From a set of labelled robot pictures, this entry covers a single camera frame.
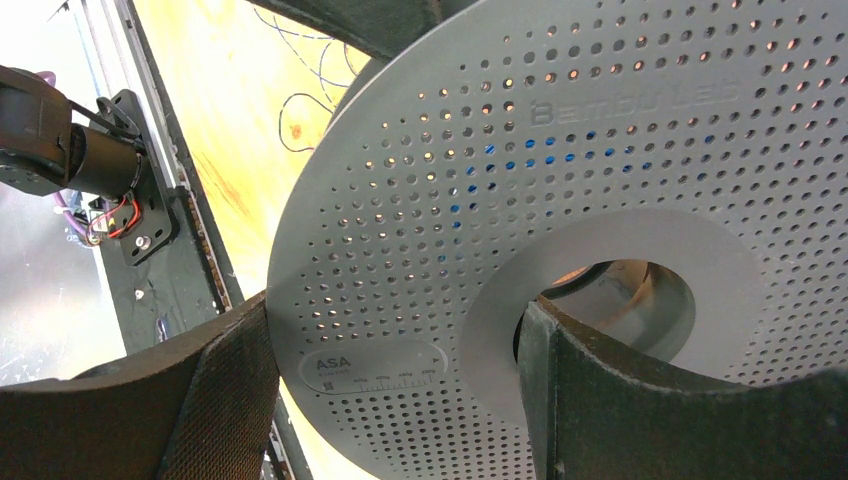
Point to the aluminium rail frame front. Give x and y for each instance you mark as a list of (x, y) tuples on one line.
[(117, 47)]

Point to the dark grey filament spool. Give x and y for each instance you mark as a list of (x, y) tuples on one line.
[(681, 165)]

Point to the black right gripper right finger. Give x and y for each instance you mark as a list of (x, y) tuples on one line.
[(598, 409)]

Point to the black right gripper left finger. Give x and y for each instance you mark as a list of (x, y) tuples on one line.
[(196, 406)]

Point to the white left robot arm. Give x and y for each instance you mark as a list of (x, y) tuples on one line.
[(50, 143)]

